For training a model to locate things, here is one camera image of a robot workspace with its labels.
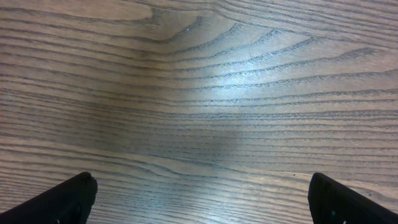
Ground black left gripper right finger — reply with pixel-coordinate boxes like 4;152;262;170
308;172;397;224

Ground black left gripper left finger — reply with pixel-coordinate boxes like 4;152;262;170
1;172;98;224

